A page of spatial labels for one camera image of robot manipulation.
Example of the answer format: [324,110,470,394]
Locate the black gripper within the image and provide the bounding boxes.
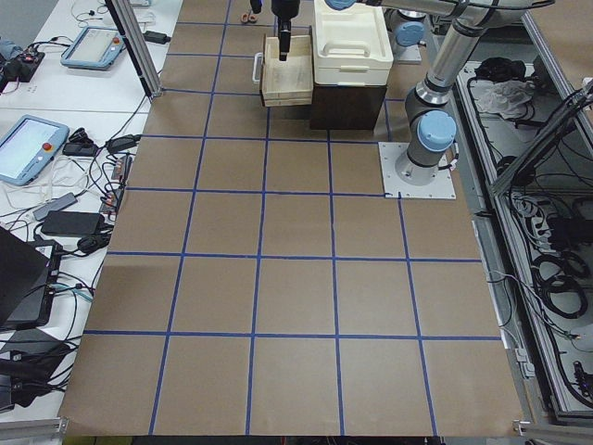
[271,0,300,61]

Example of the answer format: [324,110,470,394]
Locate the grey orange scissors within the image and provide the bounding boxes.
[240,9,259,24]

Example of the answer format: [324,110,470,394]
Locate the wooden drawer with white handle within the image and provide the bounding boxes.
[252,35,313,108]

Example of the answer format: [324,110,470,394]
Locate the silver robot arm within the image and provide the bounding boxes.
[310,1,550,174]

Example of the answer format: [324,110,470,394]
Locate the white plastic lidded container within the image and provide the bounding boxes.
[312,1,394,86]

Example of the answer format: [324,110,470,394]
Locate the upper blue teach pendant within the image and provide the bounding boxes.
[60,26,124,70]

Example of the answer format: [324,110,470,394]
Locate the blue teach pendant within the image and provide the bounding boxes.
[1,115,69,186]
[60,26,124,70]

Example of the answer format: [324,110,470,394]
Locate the crumpled white cloth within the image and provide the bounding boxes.
[475,80,535,120]

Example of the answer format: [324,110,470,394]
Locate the grey usb hub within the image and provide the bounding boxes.
[32,193,78,221]

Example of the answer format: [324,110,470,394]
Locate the lower blue teach pendant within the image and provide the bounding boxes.
[1,115,69,186]

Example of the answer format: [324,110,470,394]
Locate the black power adapter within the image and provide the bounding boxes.
[41,210,105,236]

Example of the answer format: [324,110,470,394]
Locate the black laptop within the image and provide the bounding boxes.
[1,229,62,331]

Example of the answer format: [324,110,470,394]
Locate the aluminium frame post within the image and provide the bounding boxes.
[105,0,162,100]

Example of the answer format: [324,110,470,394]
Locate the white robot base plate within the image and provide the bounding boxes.
[378,142,456,200]

